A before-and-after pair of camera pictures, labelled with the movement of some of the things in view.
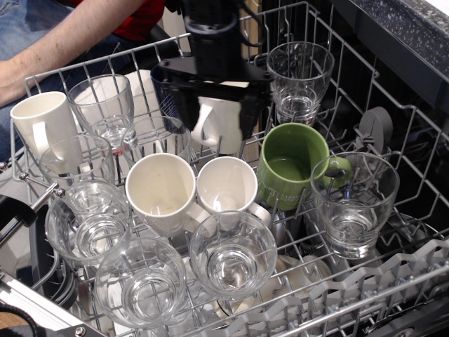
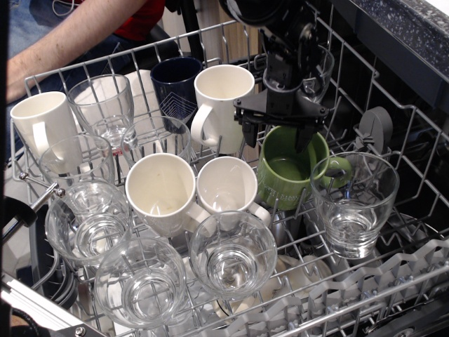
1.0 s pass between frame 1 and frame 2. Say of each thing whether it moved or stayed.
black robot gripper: moved
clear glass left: stayed
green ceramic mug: stayed
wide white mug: stayed
